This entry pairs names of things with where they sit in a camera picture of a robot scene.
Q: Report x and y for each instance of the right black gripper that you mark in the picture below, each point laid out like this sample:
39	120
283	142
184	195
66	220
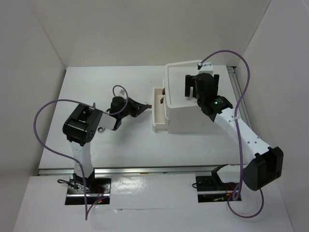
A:
189	82

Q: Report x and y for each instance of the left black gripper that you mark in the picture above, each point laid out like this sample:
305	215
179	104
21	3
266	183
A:
137	108

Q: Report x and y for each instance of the white bottom drawer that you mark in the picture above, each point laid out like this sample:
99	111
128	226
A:
160	122

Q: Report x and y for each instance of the large silver ratchet wrench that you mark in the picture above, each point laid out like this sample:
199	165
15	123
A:
101	129

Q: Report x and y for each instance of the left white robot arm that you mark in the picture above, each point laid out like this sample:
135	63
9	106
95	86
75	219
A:
82	125

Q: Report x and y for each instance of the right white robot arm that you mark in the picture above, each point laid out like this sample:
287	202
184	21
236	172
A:
264	162

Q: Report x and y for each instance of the white drawer cabinet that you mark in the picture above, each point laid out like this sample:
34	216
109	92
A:
184	114

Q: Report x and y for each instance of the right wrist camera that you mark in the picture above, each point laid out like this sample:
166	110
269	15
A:
205	67

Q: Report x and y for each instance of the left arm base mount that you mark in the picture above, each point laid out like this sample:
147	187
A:
75	192

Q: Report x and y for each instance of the front aluminium rail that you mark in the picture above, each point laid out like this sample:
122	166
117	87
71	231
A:
133	170

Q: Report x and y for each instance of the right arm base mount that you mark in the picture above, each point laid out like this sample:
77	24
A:
210	188

